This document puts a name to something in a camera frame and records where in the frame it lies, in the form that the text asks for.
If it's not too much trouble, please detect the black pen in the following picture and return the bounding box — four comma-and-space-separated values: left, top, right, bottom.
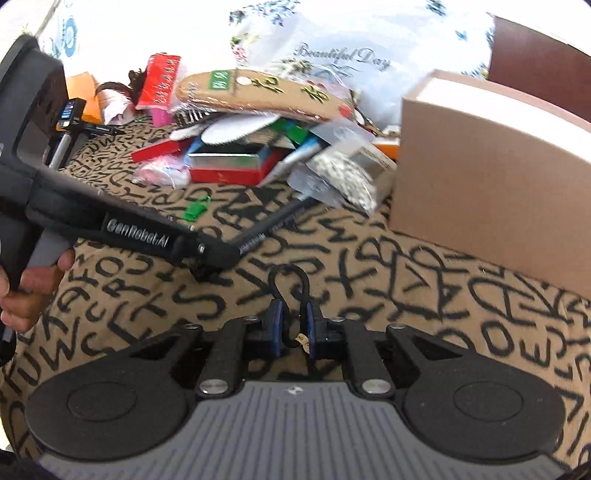
228, 196, 318, 257

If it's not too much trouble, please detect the black hair tie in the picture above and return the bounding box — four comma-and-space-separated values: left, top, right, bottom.
267, 262, 312, 350

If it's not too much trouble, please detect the blue white cream tube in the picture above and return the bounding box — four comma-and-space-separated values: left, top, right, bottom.
257, 137, 325, 187

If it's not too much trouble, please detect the brown insole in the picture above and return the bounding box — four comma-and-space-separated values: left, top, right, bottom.
175, 69, 355, 122

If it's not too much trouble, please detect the person's left hand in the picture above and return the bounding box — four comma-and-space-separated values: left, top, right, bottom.
0, 249, 75, 334

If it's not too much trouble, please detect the green clip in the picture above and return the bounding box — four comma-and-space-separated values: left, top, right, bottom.
182, 195, 211, 223

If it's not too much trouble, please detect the letter print table cloth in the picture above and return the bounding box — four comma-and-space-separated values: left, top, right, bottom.
0, 115, 591, 467

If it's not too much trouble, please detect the red metal tin box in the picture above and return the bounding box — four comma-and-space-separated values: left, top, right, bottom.
184, 144, 290, 186

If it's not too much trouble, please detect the black phone tripod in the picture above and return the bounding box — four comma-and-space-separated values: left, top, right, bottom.
45, 98, 124, 170

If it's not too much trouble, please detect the pink packet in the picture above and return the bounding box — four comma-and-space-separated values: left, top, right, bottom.
132, 154, 191, 189

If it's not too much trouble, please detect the white insole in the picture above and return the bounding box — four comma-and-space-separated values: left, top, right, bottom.
200, 113, 280, 145

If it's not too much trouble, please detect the orange bag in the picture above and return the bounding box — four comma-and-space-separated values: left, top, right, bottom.
66, 72, 102, 124

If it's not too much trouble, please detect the red chinese packet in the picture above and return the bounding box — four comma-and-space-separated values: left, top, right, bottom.
136, 53, 180, 110

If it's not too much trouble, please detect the cotton swab bag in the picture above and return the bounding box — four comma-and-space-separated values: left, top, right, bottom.
307, 144, 398, 215

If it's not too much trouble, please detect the tan cardboard storage box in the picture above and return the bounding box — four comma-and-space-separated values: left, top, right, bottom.
390, 70, 590, 296

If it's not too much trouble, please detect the floral plastic bag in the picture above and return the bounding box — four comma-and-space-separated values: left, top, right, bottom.
229, 1, 494, 127

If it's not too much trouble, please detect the dark brown wooden board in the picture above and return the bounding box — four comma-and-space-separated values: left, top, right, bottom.
488, 17, 591, 121

